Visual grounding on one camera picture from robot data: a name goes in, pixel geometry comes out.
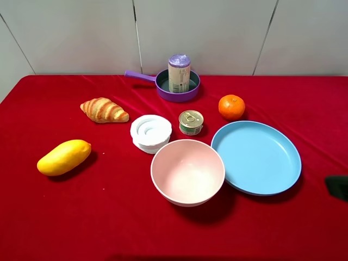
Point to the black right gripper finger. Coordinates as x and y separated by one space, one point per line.
337 186

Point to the purple-capped cylindrical roll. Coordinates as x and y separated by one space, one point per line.
179 73

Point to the white round lidded container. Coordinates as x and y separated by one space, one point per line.
150 133

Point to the blue plate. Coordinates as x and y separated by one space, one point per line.
258 159

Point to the orange tangerine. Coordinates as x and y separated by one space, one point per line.
231 107

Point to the pink bowl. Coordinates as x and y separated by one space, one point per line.
187 172

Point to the small tin can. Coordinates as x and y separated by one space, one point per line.
191 122

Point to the purple saucepan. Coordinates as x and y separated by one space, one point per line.
161 81

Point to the croissant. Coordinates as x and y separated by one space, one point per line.
103 110

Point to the yellow mango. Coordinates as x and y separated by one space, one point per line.
64 157

